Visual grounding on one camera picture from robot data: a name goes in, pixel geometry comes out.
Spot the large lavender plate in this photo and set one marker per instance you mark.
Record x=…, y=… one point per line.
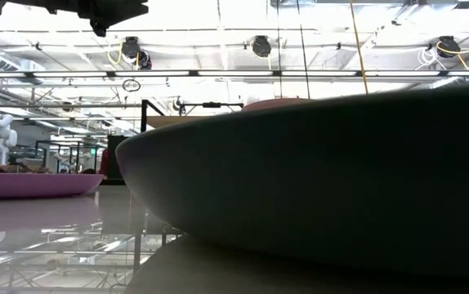
x=34, y=185

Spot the wooden shelf with black frame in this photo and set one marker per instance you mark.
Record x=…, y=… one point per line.
x=169, y=121

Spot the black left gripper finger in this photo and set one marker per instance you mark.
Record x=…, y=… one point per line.
x=116, y=9
x=99, y=26

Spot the dark grey plate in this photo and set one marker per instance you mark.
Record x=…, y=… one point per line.
x=300, y=183

